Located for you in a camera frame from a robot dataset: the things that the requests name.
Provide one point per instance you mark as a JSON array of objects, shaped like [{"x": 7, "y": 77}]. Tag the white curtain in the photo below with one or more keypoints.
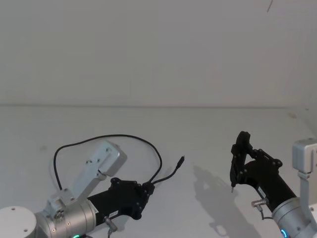
[{"x": 148, "y": 49}]

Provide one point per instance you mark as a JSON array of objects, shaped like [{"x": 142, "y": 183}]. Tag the white table cloth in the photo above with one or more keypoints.
[{"x": 198, "y": 129}]

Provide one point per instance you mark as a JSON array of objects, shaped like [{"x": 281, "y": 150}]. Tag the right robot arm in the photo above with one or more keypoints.
[{"x": 289, "y": 213}]

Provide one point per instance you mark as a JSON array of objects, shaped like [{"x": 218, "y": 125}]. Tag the black plug with silver tip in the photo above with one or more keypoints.
[{"x": 232, "y": 179}]

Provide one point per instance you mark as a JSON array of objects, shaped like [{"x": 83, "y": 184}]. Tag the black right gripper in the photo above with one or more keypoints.
[{"x": 267, "y": 181}]

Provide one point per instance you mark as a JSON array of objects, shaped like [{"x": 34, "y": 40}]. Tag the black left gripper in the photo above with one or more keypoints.
[{"x": 119, "y": 200}]

